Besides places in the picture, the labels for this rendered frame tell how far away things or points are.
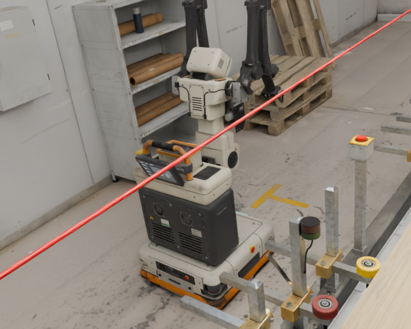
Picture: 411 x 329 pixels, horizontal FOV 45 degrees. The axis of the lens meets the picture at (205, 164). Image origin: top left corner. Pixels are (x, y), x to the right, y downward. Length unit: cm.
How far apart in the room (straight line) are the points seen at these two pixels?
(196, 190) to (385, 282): 117
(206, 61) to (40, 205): 200
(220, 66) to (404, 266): 148
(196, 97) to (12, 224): 192
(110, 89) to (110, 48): 35
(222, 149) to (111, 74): 143
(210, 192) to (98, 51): 184
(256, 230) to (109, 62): 175
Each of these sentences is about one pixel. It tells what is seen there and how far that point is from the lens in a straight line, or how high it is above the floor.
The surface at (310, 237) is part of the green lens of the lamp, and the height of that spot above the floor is 114.
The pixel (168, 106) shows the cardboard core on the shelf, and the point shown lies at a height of 57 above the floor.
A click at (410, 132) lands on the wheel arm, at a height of 85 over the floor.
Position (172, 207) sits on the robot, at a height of 62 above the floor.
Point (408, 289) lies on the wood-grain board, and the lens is 176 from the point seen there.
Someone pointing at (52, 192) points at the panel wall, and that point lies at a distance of 420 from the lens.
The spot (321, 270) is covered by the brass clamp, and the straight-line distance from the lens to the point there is 189.
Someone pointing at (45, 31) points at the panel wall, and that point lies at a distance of 400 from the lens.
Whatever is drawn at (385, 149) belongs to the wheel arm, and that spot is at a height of 85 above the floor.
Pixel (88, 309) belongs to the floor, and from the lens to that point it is 324.
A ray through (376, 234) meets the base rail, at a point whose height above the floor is 70.
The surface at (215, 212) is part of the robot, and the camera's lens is 266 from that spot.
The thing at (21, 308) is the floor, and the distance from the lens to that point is 344.
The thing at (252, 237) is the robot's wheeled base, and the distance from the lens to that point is 305.
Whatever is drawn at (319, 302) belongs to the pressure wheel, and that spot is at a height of 90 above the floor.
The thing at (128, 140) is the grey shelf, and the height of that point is 47.
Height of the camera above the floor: 204
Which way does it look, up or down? 26 degrees down
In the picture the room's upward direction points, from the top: 8 degrees counter-clockwise
